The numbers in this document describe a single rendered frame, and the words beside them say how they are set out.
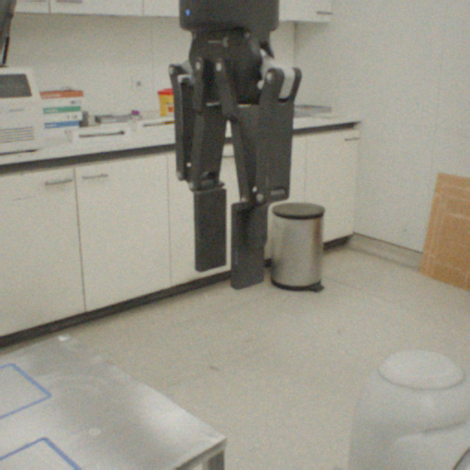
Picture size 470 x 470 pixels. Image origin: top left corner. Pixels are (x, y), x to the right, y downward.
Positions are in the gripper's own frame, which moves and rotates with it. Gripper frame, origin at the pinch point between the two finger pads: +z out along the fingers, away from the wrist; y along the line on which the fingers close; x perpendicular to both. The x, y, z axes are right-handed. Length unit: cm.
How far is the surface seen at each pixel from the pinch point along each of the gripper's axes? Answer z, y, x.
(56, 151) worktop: 30, 217, -76
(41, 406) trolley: 38, 44, 2
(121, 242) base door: 80, 219, -107
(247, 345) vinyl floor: 120, 154, -136
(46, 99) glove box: 11, 260, -91
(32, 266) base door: 82, 219, -61
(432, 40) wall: -19, 170, -289
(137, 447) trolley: 38.0, 25.9, -4.6
